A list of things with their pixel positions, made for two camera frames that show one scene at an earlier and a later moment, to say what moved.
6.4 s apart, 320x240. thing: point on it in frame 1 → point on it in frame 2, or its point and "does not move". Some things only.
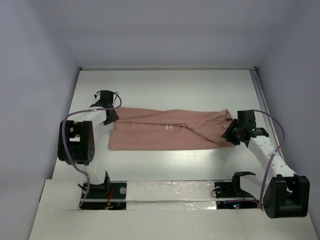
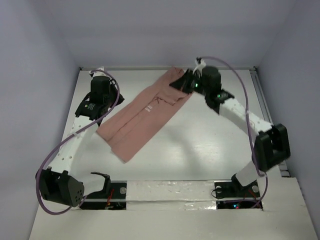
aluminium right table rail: x=271 y=126 does not move
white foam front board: x=175 y=210 does not move
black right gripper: x=227 y=134 → x=182 y=83
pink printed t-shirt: x=143 y=129 → x=130 y=128
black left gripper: x=112 y=119 → x=113 y=88
